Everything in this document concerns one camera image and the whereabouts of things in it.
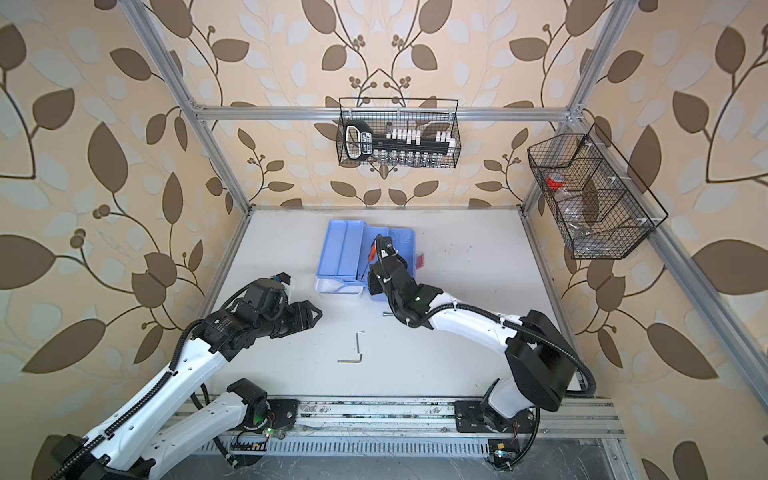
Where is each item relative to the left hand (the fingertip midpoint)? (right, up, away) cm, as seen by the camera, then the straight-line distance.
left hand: (317, 314), depth 76 cm
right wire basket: (+72, +27, -3) cm, 77 cm away
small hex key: (+9, -11, +11) cm, 18 cm away
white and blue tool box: (+4, +15, +18) cm, 24 cm away
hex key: (+8, -16, +8) cm, 19 cm away
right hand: (+15, +12, +7) cm, 20 cm away
